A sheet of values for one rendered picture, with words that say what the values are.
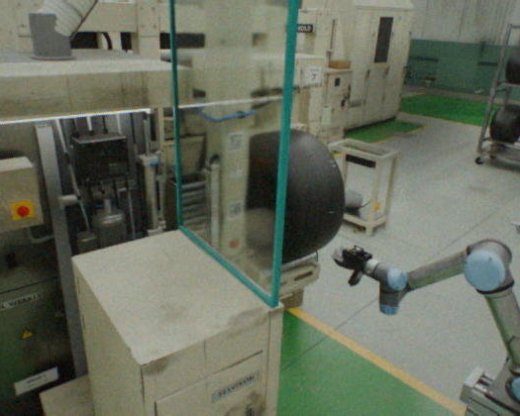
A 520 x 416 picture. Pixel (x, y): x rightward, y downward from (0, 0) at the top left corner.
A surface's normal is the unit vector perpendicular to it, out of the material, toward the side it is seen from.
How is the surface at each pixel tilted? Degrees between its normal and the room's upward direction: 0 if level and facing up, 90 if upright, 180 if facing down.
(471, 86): 90
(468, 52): 90
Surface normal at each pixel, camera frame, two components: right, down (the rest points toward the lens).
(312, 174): 0.47, -0.28
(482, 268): -0.65, 0.18
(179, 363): 0.58, 0.35
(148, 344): 0.04, -0.91
